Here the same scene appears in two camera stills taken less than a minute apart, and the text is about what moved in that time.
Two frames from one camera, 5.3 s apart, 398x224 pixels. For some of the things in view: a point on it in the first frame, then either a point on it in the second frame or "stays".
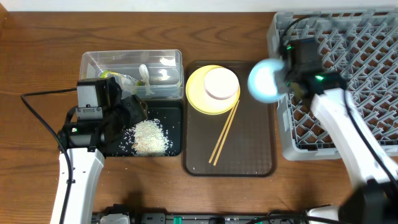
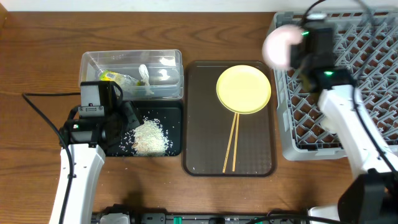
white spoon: (144, 73) stays
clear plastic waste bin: (155, 74) stays
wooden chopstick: (222, 134) → (229, 142)
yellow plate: (199, 99) → (244, 89)
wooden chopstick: (226, 133) → (236, 141)
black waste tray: (169, 113) stays
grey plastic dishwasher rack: (361, 45) stays
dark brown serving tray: (250, 149) stays
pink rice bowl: (221, 83) → (276, 45)
